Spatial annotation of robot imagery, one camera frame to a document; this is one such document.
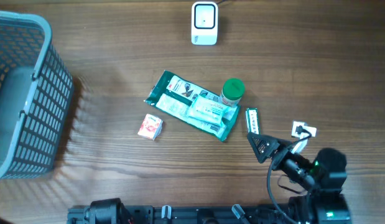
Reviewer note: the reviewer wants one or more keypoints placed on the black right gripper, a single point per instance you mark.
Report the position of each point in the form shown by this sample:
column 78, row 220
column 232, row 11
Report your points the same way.
column 271, row 144

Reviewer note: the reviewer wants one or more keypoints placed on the red tissue pack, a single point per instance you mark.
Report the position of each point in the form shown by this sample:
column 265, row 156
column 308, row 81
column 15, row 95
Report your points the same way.
column 150, row 127

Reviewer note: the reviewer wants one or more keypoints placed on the white barcode scanner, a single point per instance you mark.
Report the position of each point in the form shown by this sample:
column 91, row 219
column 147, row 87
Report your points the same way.
column 204, row 23

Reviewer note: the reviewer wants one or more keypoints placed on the small green box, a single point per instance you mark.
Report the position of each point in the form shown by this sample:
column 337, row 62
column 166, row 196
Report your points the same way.
column 252, row 120

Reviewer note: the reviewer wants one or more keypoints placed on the large green 3M package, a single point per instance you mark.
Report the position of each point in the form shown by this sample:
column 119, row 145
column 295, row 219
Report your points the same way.
column 174, row 95

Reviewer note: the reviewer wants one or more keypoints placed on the green lid jar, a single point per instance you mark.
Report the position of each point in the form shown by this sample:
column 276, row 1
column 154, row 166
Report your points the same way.
column 232, row 92

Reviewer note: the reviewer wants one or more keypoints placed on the grey plastic basket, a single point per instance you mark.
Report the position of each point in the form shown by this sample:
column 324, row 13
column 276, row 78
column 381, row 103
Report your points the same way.
column 35, row 94

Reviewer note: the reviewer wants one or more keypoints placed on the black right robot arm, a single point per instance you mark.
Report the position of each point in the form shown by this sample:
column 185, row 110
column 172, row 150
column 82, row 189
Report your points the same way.
column 322, row 179

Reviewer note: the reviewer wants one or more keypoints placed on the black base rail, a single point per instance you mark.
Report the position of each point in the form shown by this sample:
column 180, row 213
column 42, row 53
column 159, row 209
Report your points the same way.
column 147, row 214

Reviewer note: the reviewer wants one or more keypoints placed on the light green wipes pack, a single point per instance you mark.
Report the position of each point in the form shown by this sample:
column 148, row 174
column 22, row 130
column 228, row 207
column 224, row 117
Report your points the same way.
column 207, row 110

